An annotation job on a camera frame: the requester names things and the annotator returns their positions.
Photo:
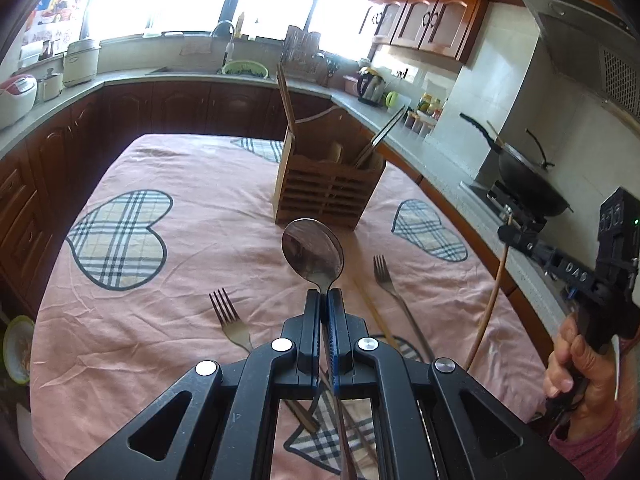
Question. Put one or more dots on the white tall rice cooker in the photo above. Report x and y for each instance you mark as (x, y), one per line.
(80, 62)

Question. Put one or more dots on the black wok with handle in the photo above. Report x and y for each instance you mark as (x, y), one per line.
(523, 178)

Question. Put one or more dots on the range hood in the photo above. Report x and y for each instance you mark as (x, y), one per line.
(591, 46)

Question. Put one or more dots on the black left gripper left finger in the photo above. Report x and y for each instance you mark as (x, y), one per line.
(217, 421)

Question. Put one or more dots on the kitchen faucet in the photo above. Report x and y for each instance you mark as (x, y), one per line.
(225, 30)

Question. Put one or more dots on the green handled white mug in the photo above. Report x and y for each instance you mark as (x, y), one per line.
(394, 101)

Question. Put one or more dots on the chopstick in holder right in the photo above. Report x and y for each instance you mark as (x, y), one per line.
(367, 151)

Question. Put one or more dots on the long wooden chopstick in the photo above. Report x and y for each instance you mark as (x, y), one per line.
(488, 310)

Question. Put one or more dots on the silver spoon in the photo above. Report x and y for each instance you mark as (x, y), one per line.
(315, 254)

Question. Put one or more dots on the white red rice cooker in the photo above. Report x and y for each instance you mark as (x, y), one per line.
(17, 97)

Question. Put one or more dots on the pink heart-patterned tablecloth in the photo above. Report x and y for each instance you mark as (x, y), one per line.
(127, 312)

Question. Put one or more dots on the wooden utensil holder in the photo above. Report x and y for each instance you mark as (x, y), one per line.
(318, 176)

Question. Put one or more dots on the green colander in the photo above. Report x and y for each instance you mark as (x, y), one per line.
(246, 68)

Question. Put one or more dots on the silver fork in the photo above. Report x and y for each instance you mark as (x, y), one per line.
(383, 278)
(237, 332)

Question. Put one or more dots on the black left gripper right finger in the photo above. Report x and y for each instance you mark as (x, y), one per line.
(432, 420)

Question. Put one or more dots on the tropical fruit poster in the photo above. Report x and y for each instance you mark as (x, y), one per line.
(52, 26)

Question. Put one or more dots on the steel electric kettle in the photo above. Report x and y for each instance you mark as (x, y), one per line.
(370, 87)

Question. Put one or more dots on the light wooden chopstick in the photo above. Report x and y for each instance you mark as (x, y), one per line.
(376, 315)

